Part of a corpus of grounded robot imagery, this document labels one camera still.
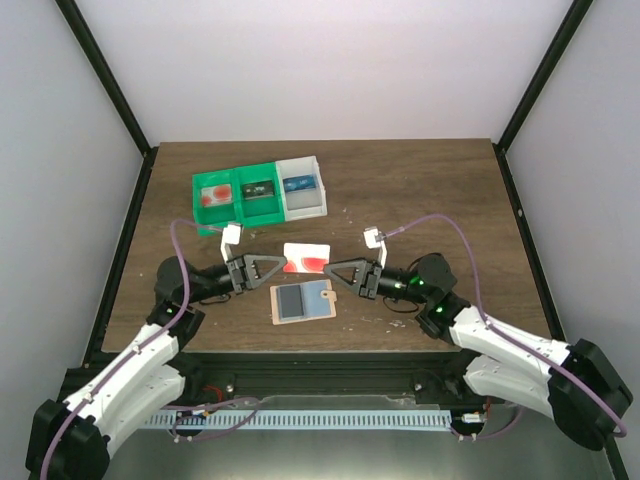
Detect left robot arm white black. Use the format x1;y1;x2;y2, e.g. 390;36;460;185
25;254;287;479

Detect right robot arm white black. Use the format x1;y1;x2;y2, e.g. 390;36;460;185
323;253;633;451

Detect white card red circles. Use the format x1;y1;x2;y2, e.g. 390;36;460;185
200;184;233;208

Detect black card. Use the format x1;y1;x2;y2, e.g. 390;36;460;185
241;180;275;201

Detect blue card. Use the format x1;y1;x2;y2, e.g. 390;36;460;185
282;174;317;194

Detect left green bin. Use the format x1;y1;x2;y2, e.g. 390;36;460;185
192;169;240;228

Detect white bin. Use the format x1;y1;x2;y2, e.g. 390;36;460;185
275;156;327;222

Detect metal front plate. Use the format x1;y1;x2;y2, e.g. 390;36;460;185
106;412;628;479

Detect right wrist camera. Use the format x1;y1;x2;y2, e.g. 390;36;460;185
363;226;387;268

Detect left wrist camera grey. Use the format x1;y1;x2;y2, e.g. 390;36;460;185
220;222;243;263

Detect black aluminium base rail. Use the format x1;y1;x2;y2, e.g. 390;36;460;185
59;351;591;406

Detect left side frame rail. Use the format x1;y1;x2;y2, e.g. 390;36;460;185
81;146;159;369

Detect frame rail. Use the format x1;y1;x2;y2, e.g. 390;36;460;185
492;144;566;341
81;146;159;369

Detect light blue slotted cable duct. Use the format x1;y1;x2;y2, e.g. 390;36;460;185
140;410;452;432

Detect right side frame rail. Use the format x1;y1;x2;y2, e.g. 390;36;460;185
492;144;566;341

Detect left black frame post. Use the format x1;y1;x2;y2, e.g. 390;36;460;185
55;0;153;157

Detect black frame post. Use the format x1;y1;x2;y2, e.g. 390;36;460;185
55;0;153;157
496;0;594;152

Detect right black frame post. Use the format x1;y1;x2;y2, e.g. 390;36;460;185
496;0;594;152

